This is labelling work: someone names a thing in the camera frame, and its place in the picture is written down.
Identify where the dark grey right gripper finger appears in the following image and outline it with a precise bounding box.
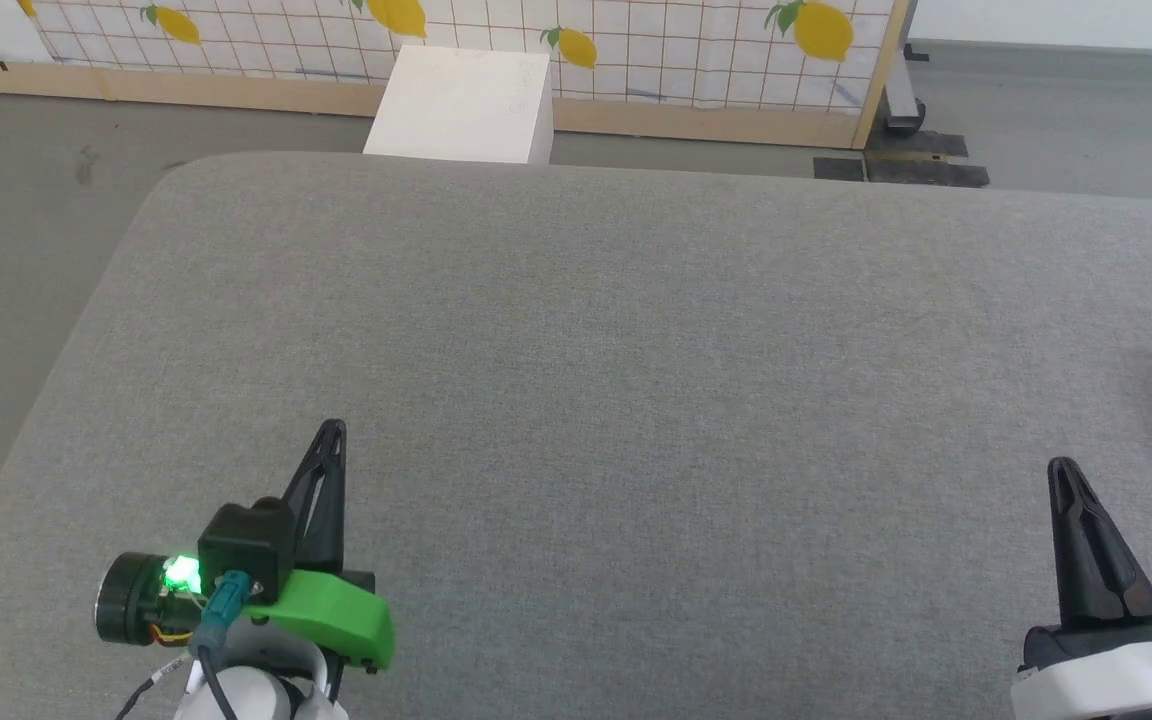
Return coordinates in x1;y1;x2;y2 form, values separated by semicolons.
1047;457;1123;631
1063;457;1152;621

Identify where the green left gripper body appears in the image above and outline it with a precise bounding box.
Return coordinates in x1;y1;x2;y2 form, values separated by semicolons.
240;566;396;673

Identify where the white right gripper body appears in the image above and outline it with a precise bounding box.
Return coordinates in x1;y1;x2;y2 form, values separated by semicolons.
1010;612;1152;720

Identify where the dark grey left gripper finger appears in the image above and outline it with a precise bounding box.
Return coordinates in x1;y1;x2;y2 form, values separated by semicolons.
280;420;335;546
320;420;348;577

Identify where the white box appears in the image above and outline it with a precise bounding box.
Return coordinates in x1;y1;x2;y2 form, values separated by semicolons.
363;44;555;167

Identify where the black floor tape patch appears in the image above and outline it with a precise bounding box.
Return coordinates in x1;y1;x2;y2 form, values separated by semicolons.
813;129;991;189

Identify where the grey metal panel support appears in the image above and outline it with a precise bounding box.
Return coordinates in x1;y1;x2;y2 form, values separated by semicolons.
883;48;930;137

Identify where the lemon print grid panel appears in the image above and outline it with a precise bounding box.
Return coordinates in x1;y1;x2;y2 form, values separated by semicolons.
0;0;913;151

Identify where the black cable with teal connector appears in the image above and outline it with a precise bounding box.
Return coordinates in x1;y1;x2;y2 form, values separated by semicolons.
188;570;257;720

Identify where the thin labelled black cable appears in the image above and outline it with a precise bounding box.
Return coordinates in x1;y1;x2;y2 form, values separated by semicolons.
114;655;189;720

